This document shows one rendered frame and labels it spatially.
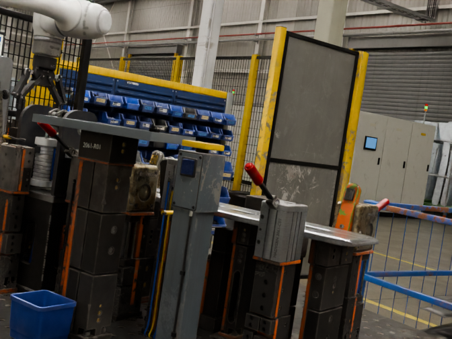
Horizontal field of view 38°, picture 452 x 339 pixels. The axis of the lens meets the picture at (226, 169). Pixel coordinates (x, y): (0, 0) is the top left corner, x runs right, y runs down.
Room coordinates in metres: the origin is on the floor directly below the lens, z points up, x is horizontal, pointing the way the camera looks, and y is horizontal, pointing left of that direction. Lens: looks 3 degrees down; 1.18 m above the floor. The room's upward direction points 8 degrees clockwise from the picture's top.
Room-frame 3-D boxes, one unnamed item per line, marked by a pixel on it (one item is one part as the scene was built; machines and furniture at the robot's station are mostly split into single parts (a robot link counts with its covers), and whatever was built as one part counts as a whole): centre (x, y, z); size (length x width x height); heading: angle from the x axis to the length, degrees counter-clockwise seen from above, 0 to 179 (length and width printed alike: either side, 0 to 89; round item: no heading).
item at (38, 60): (2.10, 0.62, 1.30); 0.08 x 0.07 x 0.09; 144
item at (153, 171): (1.60, 0.21, 0.89); 0.13 x 0.11 x 0.38; 144
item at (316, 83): (5.01, -0.59, 1.00); 1.04 x 0.14 x 2.00; 127
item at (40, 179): (1.71, 0.45, 0.94); 0.18 x 0.13 x 0.49; 54
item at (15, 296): (1.34, 0.34, 0.74); 0.11 x 0.10 x 0.09; 54
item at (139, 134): (1.41, 0.26, 1.16); 0.37 x 0.14 x 0.02; 54
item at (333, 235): (1.81, 0.23, 1.00); 1.38 x 0.22 x 0.02; 54
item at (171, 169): (1.49, 0.08, 0.90); 0.13 x 0.10 x 0.41; 144
